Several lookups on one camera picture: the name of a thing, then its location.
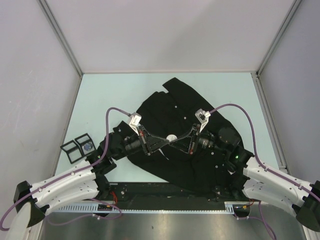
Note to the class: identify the pink red round brooch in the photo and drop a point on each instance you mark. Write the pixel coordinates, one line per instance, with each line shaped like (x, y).
(171, 137)

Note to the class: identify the white slotted cable duct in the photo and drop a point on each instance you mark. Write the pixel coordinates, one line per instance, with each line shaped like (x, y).
(95, 207)

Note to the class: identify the black square frame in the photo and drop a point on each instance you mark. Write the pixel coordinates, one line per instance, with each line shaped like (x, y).
(72, 151)
(83, 139)

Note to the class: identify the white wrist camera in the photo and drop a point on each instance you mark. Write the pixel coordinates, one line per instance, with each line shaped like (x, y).
(134, 122)
(203, 117)

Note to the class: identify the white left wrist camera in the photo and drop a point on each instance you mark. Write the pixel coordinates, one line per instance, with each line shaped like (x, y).
(134, 122)

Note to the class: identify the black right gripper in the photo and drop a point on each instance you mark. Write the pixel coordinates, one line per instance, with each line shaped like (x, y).
(183, 143)

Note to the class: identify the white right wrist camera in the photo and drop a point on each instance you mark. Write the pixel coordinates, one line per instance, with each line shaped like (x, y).
(203, 117)

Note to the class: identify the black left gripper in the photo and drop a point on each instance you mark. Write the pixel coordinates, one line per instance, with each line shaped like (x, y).
(149, 143)

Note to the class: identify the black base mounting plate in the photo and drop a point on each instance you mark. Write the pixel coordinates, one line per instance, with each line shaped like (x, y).
(124, 190)

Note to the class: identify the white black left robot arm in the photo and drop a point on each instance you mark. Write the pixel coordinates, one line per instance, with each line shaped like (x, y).
(85, 180)

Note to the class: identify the black button-up shirt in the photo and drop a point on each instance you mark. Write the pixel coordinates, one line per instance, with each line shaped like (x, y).
(172, 111)

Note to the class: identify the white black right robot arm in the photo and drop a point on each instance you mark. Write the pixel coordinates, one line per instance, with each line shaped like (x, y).
(253, 179)

